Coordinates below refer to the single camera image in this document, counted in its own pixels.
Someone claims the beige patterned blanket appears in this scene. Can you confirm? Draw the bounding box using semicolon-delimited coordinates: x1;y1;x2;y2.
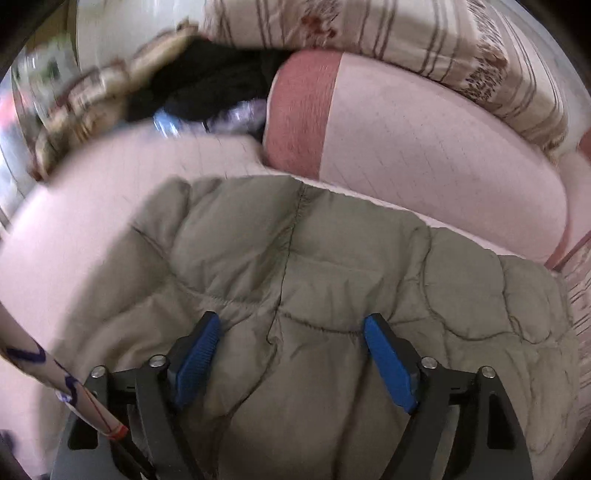
28;18;204;181

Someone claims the striped pillow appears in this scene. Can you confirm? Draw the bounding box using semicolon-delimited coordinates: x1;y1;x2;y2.
203;0;571;160

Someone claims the black cloth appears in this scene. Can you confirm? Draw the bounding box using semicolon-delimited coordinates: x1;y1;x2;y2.
124;39;291;134

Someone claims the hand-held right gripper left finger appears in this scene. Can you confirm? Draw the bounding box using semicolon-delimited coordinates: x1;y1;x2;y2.
51;311;221;480

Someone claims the white stick with blue marks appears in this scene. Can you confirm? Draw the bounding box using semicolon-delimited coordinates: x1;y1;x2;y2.
0;302;130;439

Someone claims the pink checked bolster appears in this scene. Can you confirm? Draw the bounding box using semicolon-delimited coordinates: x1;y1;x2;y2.
263;50;570;266

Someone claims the striped floral cushion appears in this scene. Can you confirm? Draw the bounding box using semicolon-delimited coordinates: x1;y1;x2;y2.
545;231;591;333

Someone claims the olive hooded quilted jacket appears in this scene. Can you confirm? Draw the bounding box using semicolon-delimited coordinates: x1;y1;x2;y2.
41;175;580;480

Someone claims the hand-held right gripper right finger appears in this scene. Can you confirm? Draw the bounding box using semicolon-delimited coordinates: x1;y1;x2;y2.
364;314;532;480

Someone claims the floral printed bag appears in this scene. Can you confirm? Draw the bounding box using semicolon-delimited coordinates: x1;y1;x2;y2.
11;37;79;125

